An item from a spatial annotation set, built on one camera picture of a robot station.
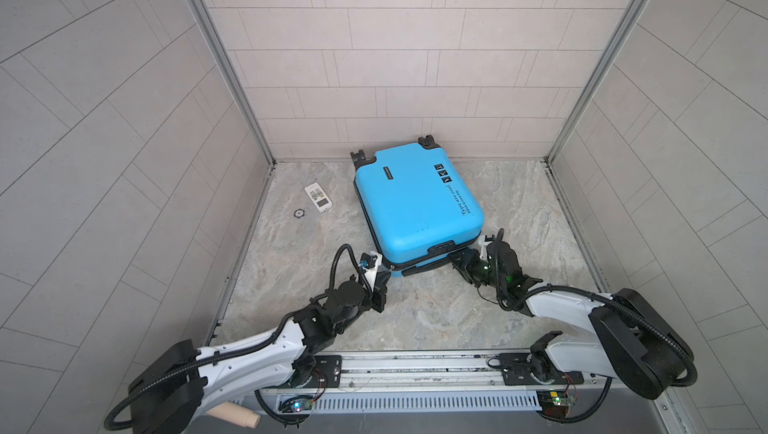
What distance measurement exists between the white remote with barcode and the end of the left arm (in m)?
0.41

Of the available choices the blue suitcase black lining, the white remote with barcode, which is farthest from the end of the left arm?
the white remote with barcode

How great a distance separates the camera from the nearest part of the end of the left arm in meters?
0.59

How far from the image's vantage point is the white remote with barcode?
3.40 feet
